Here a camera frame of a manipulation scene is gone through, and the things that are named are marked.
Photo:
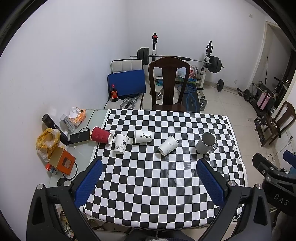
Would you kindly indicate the orange tissue pack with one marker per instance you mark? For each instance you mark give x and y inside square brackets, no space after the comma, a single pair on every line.
[77,115]

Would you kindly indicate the white grey mug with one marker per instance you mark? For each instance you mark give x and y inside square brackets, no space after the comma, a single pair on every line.
[206,144]

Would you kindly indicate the wooden chair at right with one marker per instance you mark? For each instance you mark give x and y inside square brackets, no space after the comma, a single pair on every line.
[269,128]

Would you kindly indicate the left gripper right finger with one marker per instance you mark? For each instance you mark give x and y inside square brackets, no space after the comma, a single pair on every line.
[254,222]

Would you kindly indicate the white paper cup left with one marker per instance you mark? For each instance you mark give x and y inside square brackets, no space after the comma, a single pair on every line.
[120,143]

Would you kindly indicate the barbell on rack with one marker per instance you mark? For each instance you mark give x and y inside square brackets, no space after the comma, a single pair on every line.
[214,64]

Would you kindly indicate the orange box with window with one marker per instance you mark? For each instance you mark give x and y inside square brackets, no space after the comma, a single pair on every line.
[62,160]

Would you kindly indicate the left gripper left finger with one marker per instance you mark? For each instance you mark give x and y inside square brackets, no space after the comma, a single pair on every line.
[43,220]

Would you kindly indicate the dark wooden chair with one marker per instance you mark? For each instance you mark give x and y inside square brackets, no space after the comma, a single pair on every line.
[169,66]

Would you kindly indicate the clear plastic box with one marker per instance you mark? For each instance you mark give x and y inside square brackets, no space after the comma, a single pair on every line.
[65,119]

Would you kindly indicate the yellow plastic bag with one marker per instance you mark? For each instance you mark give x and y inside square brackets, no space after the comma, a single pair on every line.
[47,142]

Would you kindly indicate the checkered tablecloth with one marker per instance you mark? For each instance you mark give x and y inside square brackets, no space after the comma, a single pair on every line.
[143,188]

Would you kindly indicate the white padded chair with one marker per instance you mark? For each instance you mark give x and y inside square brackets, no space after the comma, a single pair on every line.
[124,65]

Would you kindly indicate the dark sauce bottle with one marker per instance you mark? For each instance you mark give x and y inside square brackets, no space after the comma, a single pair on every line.
[114,93]

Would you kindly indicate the white paper cup lying middle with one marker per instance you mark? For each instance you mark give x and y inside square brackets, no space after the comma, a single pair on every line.
[143,136]

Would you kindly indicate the red ribbed paper cup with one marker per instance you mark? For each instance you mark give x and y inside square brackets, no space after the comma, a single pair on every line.
[101,136]

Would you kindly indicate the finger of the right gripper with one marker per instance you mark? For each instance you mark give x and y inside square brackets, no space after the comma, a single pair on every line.
[290,158]

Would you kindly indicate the small barbell on floor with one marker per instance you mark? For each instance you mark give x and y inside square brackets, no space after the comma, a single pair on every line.
[246,94]

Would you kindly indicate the white weight bench rack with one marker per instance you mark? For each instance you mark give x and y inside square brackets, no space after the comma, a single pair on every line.
[204,67]

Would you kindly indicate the white paper cup tilted right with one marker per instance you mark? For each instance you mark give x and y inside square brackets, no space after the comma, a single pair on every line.
[168,145]

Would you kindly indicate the black phone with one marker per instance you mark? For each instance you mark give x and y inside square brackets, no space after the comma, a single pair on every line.
[79,137]

